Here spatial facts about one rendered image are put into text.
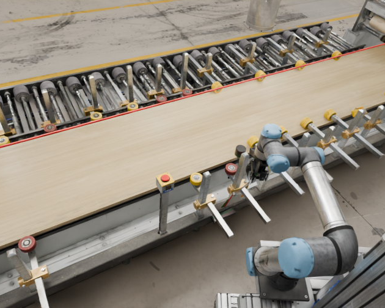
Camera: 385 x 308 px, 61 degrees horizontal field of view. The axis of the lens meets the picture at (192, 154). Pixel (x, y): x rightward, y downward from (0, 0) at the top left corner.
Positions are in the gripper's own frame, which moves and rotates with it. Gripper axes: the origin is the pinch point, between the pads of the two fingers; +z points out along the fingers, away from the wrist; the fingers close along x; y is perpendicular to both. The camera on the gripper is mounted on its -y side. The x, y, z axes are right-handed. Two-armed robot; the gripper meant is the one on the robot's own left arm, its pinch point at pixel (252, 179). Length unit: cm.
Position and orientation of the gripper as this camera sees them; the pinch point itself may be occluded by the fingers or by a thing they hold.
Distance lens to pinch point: 157.3
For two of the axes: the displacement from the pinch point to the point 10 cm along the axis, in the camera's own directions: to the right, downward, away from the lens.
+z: -0.9, 6.7, 7.3
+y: -0.2, 7.3, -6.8
